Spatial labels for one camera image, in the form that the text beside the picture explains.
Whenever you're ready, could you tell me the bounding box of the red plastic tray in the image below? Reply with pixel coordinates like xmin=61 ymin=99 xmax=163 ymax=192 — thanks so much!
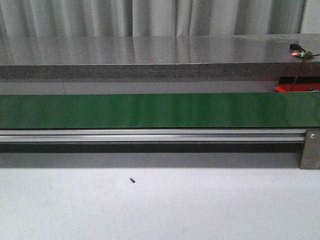
xmin=274 ymin=83 xmax=320 ymax=93

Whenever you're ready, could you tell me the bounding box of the small sensor circuit board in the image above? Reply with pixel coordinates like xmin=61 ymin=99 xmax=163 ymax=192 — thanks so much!
xmin=289 ymin=43 xmax=313 ymax=58

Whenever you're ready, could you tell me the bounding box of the white pleated curtain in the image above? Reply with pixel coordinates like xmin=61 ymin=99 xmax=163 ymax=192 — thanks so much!
xmin=0 ymin=0 xmax=320 ymax=37

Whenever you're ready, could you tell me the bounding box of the metal conveyor support bracket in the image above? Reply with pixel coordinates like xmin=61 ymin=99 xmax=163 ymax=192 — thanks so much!
xmin=299 ymin=129 xmax=320 ymax=170

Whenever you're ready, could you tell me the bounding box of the grey stone counter slab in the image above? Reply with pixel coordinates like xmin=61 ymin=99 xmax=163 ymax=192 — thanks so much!
xmin=0 ymin=34 xmax=320 ymax=79

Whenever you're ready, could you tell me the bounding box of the aluminium conveyor frame rail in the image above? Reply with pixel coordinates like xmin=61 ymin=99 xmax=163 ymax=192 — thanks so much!
xmin=0 ymin=128 xmax=307 ymax=143

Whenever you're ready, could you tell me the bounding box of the green conveyor belt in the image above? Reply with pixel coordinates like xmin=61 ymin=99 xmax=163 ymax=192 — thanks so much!
xmin=0 ymin=92 xmax=320 ymax=129

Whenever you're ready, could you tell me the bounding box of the red black sensor wire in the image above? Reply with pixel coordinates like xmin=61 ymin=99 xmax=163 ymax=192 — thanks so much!
xmin=289 ymin=53 xmax=320 ymax=92

